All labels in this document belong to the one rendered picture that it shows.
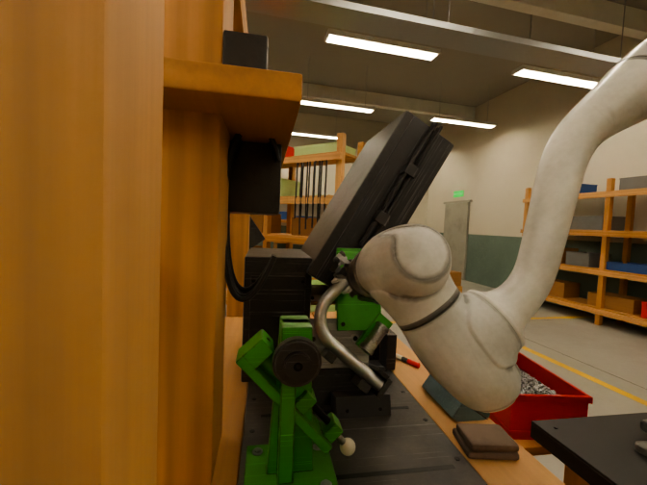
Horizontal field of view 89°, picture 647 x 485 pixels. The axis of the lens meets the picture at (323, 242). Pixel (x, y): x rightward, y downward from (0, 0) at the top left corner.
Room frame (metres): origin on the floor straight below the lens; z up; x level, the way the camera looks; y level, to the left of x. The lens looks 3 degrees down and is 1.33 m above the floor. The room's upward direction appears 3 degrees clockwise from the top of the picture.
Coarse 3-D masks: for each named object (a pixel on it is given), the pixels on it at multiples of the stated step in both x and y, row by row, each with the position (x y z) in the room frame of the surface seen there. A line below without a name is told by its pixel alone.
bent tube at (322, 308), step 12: (336, 288) 0.79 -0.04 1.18; (324, 300) 0.78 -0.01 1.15; (324, 312) 0.78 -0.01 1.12; (324, 324) 0.77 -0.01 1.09; (324, 336) 0.76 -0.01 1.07; (336, 348) 0.75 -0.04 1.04; (348, 360) 0.75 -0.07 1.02; (360, 360) 0.76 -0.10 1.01; (360, 372) 0.75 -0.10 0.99; (372, 372) 0.75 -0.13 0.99; (372, 384) 0.74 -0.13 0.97
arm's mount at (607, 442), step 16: (608, 416) 0.79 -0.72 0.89; (624, 416) 0.79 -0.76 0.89; (640, 416) 0.80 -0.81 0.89; (544, 432) 0.72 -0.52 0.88; (560, 432) 0.71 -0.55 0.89; (576, 432) 0.72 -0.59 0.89; (592, 432) 0.72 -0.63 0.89; (608, 432) 0.72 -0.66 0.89; (624, 432) 0.72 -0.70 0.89; (640, 432) 0.73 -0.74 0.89; (560, 448) 0.68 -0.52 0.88; (576, 448) 0.66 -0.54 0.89; (592, 448) 0.66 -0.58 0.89; (608, 448) 0.66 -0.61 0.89; (624, 448) 0.67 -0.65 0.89; (576, 464) 0.64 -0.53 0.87; (592, 464) 0.62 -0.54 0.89; (608, 464) 0.62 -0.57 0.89; (624, 464) 0.62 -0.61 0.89; (640, 464) 0.62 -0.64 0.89; (592, 480) 0.61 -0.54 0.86; (608, 480) 0.58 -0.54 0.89; (624, 480) 0.58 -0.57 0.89; (640, 480) 0.58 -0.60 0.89
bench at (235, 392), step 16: (240, 320) 1.47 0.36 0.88; (224, 336) 1.26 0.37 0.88; (240, 336) 1.27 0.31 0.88; (224, 352) 1.10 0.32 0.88; (224, 368) 0.98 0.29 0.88; (240, 368) 0.99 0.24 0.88; (224, 384) 0.88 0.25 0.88; (240, 384) 0.89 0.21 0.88; (224, 400) 0.80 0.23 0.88; (240, 400) 0.80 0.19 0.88; (224, 416) 0.74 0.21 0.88; (240, 416) 0.74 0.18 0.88; (224, 432) 0.68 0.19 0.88; (240, 432) 0.68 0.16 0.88; (224, 448) 0.63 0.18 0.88; (240, 448) 0.63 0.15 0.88; (224, 464) 0.59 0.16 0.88; (224, 480) 0.55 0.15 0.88
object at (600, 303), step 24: (528, 192) 6.30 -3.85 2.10; (600, 192) 4.98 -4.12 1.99; (624, 192) 4.66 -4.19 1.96; (600, 216) 5.02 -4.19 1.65; (624, 240) 5.03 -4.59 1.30; (576, 264) 5.31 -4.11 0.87; (600, 264) 4.93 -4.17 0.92; (624, 264) 4.66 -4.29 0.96; (552, 288) 5.75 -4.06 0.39; (576, 288) 5.61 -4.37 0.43; (600, 288) 4.90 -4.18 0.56; (624, 288) 4.97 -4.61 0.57; (600, 312) 4.83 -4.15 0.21; (624, 312) 4.64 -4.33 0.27
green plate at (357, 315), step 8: (336, 248) 0.85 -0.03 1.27; (344, 248) 0.86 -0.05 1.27; (352, 248) 0.86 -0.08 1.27; (360, 248) 0.86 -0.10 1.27; (352, 256) 0.85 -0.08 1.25; (344, 296) 0.82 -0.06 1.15; (336, 304) 0.88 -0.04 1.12; (344, 304) 0.82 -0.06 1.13; (352, 304) 0.82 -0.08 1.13; (360, 304) 0.83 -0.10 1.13; (368, 304) 0.83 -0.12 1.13; (376, 304) 0.83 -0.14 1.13; (344, 312) 0.81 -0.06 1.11; (352, 312) 0.82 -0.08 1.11; (360, 312) 0.82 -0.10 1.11; (368, 312) 0.82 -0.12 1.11; (376, 312) 0.83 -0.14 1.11; (344, 320) 0.81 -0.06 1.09; (352, 320) 0.81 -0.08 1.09; (360, 320) 0.82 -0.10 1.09; (368, 320) 0.82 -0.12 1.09; (344, 328) 0.80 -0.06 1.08; (352, 328) 0.81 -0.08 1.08; (360, 328) 0.81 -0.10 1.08
